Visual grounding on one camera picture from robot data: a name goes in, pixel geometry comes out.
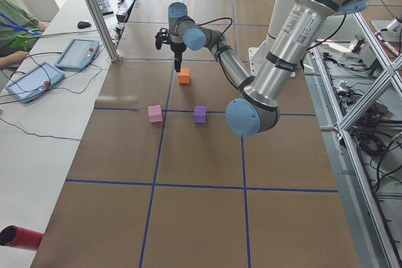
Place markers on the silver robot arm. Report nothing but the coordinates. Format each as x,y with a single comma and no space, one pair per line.
294,26

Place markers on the aluminium frame post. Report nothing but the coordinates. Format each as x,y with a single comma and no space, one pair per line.
108,36

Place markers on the aluminium side frame rail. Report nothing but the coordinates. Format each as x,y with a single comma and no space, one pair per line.
355,81

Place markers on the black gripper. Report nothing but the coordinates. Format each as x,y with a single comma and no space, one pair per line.
178,49

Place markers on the teach pendant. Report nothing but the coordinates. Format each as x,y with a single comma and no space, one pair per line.
37,81
78,54

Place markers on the black keyboard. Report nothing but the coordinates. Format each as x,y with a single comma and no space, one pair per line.
105,7

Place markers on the far teach pendant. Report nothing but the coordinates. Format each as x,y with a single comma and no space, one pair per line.
78,54

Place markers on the red cylinder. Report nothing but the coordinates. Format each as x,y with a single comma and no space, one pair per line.
20,238

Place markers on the purple foam cube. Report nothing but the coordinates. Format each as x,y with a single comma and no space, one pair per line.
200,114

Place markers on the near teach pendant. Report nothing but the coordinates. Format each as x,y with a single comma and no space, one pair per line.
37,81

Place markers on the white pedestal column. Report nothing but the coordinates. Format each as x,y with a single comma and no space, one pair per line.
257,56

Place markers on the black computer mouse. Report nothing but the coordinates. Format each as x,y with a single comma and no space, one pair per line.
83,24

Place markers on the pink foam cube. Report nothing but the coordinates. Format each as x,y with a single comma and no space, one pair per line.
155,113

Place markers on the orange foam cube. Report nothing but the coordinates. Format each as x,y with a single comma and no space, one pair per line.
184,76

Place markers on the person in green shirt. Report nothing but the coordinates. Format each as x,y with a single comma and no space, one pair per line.
19,33

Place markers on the brown paper table mat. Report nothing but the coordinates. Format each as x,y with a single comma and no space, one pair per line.
182,194

